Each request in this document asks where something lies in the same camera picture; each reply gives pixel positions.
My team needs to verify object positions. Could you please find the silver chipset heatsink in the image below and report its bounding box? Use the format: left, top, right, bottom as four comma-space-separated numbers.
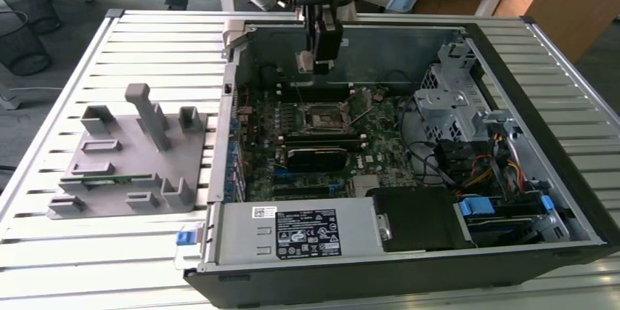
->
352, 174, 385, 197

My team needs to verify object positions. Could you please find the silver power supply unit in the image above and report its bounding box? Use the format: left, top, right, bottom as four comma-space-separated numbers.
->
196, 197, 388, 274

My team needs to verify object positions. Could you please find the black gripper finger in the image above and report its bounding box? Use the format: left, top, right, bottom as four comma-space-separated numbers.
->
312, 4, 345, 76
300, 2, 317, 54

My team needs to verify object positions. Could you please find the grey case latch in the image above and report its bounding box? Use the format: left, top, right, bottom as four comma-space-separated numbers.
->
221, 18, 249, 61

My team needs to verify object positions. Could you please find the wooden cabinet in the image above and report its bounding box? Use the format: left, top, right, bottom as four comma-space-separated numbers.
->
493, 0, 620, 63

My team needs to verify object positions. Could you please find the black graphics card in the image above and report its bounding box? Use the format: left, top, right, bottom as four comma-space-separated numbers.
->
285, 146, 349, 174

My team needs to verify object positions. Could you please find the black mesh waste bin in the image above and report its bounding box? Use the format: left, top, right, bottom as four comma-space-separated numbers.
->
0, 11, 53, 76
0, 0, 63, 35

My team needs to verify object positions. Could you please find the coloured power wire bundle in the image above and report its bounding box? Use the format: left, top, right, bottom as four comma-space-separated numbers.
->
457, 134, 529, 197

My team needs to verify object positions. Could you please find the black internal cable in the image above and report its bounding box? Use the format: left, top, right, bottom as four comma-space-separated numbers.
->
404, 138, 460, 192

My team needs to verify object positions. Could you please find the green motherboard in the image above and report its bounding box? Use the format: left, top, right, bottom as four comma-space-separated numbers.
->
231, 83, 424, 204

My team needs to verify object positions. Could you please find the metal drive cage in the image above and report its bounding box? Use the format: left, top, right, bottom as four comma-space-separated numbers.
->
413, 43, 491, 144

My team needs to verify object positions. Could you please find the green RAM stick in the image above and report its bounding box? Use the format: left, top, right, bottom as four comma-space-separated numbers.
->
80, 174, 157, 185

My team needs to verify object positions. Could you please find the silver CPU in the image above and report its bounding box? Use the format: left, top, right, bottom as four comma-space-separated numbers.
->
295, 50, 316, 73

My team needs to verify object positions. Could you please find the blue disk carrier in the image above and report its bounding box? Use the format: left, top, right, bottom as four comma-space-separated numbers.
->
456, 196, 496, 217

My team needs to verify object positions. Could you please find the black expansion slot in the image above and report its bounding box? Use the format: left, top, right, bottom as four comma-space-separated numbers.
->
272, 185, 335, 197

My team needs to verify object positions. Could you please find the black PC case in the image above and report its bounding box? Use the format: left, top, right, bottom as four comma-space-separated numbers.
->
183, 15, 620, 310

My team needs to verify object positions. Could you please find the CPU socket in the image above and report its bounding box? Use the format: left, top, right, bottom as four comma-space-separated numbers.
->
300, 102, 353, 134

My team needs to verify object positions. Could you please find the grey parts rack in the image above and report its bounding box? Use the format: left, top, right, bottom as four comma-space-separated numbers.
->
45, 83, 211, 221

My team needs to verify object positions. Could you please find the silver drive bracket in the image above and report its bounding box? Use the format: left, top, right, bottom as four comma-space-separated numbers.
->
476, 109, 573, 242

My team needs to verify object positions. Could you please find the grey stand foot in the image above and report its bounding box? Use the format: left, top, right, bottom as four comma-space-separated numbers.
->
0, 80, 23, 110

